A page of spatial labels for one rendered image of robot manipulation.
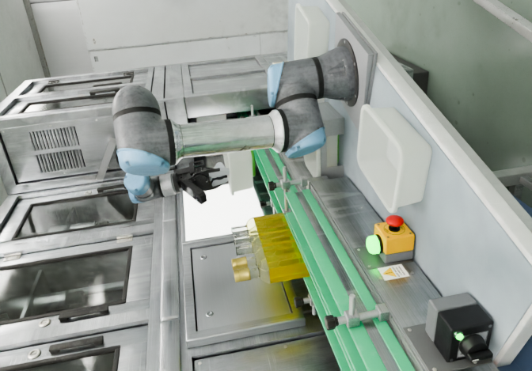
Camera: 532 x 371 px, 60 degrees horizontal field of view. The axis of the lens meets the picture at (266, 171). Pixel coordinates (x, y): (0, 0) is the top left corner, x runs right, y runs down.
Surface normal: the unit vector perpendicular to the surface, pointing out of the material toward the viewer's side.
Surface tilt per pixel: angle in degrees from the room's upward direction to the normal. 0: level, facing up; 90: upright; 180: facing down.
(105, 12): 90
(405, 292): 90
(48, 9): 90
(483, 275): 0
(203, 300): 90
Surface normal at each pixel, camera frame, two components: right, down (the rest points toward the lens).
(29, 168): 0.18, 0.43
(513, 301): -0.98, 0.15
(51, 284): -0.07, -0.89
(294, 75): 0.05, -0.24
